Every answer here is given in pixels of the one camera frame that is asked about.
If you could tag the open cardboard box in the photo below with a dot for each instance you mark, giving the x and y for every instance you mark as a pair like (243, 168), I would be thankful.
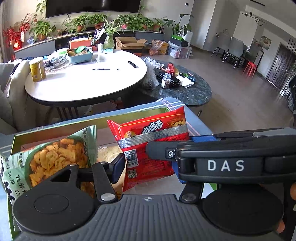
(129, 43)

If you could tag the blue plastic basket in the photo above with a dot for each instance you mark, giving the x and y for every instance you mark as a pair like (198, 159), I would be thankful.
(81, 57)

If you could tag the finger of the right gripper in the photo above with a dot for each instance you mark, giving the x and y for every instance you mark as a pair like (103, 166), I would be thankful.
(161, 150)

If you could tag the red snack bag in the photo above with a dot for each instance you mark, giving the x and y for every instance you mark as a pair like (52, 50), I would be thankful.
(143, 143)

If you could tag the blue striped tablecloth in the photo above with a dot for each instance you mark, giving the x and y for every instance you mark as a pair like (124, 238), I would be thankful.
(104, 136)

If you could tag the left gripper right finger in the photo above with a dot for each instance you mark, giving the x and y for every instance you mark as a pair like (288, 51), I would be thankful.
(192, 191)

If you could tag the glass vase with plant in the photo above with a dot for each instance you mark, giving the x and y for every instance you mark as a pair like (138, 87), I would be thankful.
(110, 28)

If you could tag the dark marble coffee table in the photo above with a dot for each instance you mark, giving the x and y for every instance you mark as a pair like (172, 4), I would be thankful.
(195, 95)

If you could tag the grey dining chair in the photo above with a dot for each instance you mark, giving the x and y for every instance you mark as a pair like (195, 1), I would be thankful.
(236, 49)

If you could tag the green cardboard box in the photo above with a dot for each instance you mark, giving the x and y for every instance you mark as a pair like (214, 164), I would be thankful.
(71, 126)

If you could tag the red stool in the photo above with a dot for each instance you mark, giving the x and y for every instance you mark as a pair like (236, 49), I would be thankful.
(250, 69)

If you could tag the white round table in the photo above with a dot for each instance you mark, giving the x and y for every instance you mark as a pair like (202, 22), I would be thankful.
(105, 77)

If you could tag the yellow canister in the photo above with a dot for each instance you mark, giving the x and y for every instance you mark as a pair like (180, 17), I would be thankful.
(37, 69)

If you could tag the black television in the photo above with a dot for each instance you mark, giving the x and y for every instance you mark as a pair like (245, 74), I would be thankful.
(62, 7)

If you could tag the clear storage bin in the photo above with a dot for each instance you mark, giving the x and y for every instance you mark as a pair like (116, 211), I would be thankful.
(178, 52)

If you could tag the green chip snack bag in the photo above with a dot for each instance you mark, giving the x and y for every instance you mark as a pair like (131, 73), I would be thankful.
(24, 170)

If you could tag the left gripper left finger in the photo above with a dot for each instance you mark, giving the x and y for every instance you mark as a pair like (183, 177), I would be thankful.
(103, 175)

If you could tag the black marker pen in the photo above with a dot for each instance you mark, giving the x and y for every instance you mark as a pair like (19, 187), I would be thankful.
(132, 64)

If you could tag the beige sofa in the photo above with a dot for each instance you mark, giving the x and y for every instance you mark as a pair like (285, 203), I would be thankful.
(18, 111)

